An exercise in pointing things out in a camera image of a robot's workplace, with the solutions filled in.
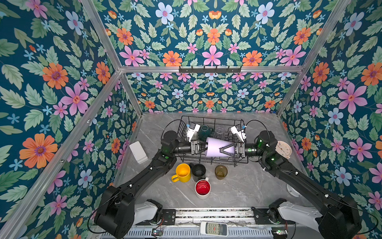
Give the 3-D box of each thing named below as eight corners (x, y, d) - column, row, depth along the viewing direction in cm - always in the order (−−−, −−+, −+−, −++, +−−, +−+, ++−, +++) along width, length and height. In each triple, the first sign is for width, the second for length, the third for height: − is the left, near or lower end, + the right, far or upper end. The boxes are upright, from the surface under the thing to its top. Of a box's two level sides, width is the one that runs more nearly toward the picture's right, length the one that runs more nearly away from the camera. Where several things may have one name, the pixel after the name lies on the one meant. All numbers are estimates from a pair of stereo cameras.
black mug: (187, 179, 87) (186, 173, 80) (190, 168, 92) (190, 161, 85) (203, 183, 86) (204, 177, 79) (206, 171, 90) (206, 165, 84)
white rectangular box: (138, 165, 94) (135, 161, 90) (131, 149, 101) (128, 145, 98) (148, 159, 96) (146, 156, 92) (140, 144, 104) (138, 140, 100)
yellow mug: (174, 182, 87) (171, 176, 79) (175, 170, 92) (173, 163, 84) (190, 182, 87) (189, 176, 79) (191, 170, 92) (190, 163, 84)
